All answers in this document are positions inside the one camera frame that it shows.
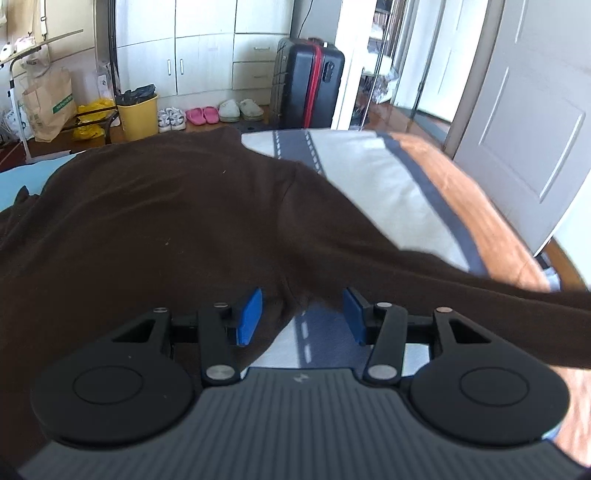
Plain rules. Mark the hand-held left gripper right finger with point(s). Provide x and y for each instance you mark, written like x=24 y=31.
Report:
x=355 y=318

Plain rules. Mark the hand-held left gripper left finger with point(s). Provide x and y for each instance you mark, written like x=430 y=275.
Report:
x=249 y=318

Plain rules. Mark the dark brown sweater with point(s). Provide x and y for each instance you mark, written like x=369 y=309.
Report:
x=161 y=221

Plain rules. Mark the bed with blue striped sheet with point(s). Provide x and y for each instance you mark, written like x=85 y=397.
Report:
x=392 y=184

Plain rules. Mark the small white sneakers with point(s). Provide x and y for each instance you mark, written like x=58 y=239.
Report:
x=165 y=121
x=179 y=119

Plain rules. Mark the yellow trash bin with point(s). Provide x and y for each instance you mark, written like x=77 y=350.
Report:
x=138 y=122

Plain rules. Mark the black suitcase with red stripe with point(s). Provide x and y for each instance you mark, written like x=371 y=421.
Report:
x=300 y=87

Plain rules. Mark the metal rack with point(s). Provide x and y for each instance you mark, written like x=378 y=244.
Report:
x=381 y=69

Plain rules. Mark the black bin liner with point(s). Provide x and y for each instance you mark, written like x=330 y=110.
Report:
x=136 y=94

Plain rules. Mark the yellow plastic bag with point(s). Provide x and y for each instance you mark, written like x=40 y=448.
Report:
x=92 y=113

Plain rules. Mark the white door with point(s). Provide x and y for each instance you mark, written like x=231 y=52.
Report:
x=521 y=115

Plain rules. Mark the white wardrobe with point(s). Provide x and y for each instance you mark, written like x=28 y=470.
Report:
x=203 y=46

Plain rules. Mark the clear plastic package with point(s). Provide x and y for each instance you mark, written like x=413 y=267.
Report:
x=104 y=81

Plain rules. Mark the brown paper bag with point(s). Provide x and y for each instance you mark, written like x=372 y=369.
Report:
x=48 y=108

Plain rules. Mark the white plastic bag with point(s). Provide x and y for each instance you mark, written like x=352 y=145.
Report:
x=11 y=124

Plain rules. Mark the rolling side desk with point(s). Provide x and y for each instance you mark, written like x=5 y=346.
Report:
x=18 y=48

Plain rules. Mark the white toy on desk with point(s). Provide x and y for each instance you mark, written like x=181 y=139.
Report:
x=16 y=46

